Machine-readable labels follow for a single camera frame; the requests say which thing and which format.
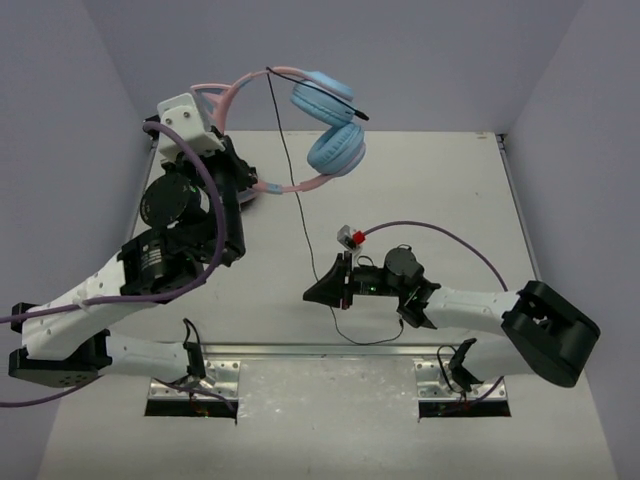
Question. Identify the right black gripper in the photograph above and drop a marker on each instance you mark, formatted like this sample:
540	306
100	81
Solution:
334	282

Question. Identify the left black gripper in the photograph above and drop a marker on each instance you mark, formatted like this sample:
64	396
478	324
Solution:
240	170

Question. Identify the pink blue cat-ear headphones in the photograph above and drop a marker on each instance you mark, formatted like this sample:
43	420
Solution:
336	153

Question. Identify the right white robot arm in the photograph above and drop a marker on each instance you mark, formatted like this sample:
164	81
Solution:
536	330

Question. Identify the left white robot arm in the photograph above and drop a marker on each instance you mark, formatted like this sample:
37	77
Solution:
194	225

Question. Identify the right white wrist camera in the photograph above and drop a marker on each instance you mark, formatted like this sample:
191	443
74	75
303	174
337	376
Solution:
351	239

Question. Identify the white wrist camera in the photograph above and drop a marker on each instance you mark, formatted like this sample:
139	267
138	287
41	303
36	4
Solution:
351	239
183	115

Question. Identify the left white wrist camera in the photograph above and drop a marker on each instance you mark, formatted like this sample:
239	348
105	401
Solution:
183	115

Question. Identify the right metal mounting bracket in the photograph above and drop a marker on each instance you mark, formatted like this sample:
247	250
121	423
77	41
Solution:
431	385

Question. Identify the metal mounting bracket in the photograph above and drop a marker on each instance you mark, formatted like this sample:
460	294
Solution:
220	384
431	385

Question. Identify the left metal mounting bracket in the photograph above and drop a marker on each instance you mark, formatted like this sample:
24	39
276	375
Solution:
220	384

